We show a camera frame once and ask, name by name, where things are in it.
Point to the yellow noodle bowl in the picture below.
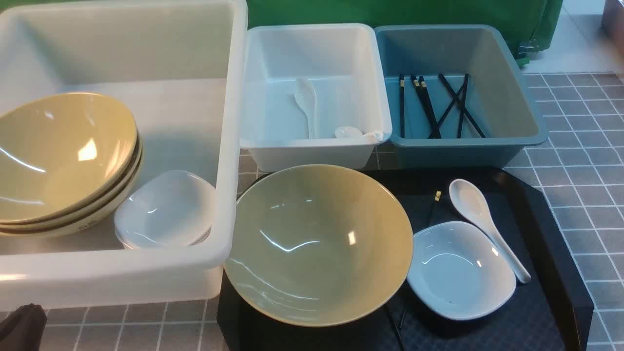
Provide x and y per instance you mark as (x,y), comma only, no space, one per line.
(319,245)

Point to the white ceramic soup spoon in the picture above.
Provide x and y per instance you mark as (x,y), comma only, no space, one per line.
(471,203)

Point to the white square dish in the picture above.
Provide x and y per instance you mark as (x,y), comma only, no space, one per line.
(458,273)

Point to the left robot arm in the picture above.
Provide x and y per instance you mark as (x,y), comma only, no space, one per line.
(23,329)

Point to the middle stacked yellow bowl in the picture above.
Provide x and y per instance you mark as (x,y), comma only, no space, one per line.
(87,209)

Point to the stacked yellow bowl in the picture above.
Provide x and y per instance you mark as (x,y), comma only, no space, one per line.
(90,219)
(87,209)
(60,152)

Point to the bottom stacked yellow bowl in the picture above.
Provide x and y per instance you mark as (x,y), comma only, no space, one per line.
(90,219)

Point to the top stacked yellow bowl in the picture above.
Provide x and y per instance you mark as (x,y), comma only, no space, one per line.
(60,152)

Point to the small white spoon in bin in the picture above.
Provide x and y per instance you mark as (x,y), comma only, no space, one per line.
(354,132)

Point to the small white plastic bin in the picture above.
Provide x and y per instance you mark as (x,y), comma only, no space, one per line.
(343,63)

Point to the black chopstick crossed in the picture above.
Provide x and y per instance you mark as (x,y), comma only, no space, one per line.
(459,99)
(446,112)

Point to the white dish in bin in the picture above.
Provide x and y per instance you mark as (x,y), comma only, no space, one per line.
(174,209)

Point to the blue plastic bin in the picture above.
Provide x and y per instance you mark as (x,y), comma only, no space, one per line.
(497,97)

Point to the large translucent white bin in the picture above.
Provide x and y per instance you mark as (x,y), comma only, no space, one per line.
(186,124)

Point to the black chopstick upright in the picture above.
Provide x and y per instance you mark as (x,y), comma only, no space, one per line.
(463,96)

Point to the metal clamp on backdrop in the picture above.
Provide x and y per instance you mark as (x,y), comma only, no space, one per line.
(525,49)

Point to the black serving tray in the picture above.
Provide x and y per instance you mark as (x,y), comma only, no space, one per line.
(553,312)

